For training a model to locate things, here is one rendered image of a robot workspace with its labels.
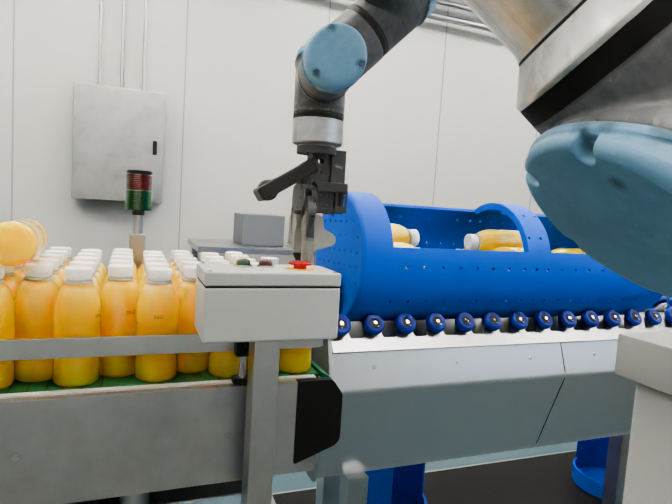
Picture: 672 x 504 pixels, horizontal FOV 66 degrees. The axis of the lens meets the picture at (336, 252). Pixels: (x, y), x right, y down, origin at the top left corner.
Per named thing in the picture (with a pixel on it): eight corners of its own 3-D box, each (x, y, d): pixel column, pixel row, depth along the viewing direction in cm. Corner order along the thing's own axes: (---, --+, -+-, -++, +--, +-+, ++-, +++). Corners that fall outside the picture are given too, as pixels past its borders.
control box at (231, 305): (337, 339, 78) (342, 271, 77) (202, 344, 71) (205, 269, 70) (315, 324, 87) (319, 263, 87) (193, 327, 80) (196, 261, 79)
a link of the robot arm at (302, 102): (298, 36, 85) (293, 53, 95) (294, 113, 86) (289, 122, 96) (354, 42, 86) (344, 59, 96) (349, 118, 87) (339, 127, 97)
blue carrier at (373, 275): (668, 324, 133) (678, 213, 132) (359, 334, 101) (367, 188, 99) (579, 305, 160) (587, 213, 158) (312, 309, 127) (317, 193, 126)
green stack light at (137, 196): (152, 211, 129) (152, 191, 129) (124, 209, 127) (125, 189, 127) (151, 210, 135) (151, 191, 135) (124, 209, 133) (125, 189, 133)
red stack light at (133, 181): (152, 191, 129) (153, 175, 129) (125, 189, 127) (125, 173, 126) (152, 191, 135) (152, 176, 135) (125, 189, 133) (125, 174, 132)
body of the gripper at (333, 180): (346, 217, 92) (351, 148, 91) (300, 214, 88) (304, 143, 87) (331, 215, 99) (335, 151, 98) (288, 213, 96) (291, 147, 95)
